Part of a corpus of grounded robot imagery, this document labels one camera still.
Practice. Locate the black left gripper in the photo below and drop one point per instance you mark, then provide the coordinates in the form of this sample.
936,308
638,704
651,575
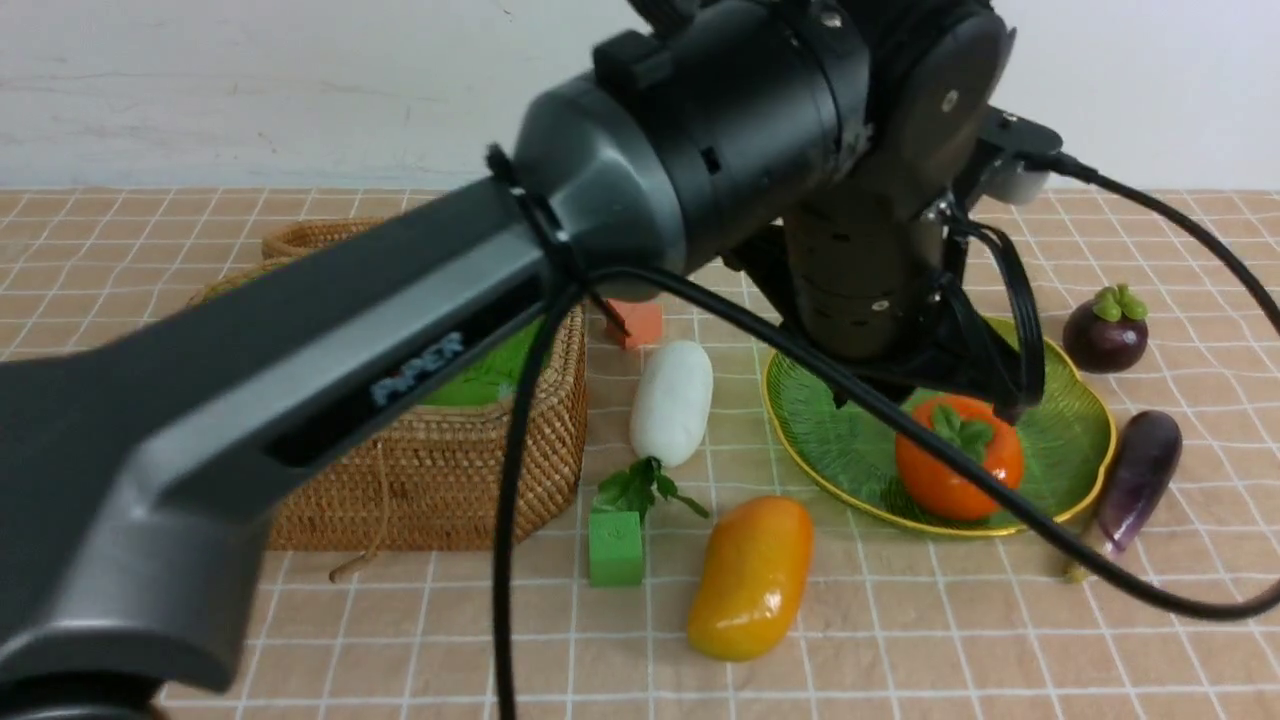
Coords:
883,297

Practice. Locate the dark purple mangosteen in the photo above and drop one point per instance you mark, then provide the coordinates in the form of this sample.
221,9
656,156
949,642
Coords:
1108,334

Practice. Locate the white radish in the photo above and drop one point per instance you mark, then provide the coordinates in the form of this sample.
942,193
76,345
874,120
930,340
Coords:
671,407

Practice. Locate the yellow orange mango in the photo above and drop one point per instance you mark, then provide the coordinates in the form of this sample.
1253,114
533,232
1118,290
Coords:
755,571

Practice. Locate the purple eggplant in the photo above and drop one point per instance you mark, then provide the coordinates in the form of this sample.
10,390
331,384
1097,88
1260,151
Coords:
1146,458

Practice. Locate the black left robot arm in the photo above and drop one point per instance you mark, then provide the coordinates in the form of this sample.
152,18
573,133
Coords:
771,161

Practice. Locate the green glass leaf plate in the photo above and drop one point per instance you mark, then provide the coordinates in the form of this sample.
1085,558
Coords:
1068,442

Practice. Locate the orange foam cube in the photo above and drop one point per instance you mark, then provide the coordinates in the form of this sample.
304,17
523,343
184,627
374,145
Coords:
632,326

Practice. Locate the beige checked tablecloth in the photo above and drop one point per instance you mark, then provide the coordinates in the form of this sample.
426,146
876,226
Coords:
895,625

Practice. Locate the green foam cube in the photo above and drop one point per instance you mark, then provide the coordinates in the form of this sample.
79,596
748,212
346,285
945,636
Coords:
616,552

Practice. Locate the woven wicker basket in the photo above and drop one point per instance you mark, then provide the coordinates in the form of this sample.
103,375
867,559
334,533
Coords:
430,481

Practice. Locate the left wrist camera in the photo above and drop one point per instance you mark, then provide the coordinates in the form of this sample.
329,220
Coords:
998,169

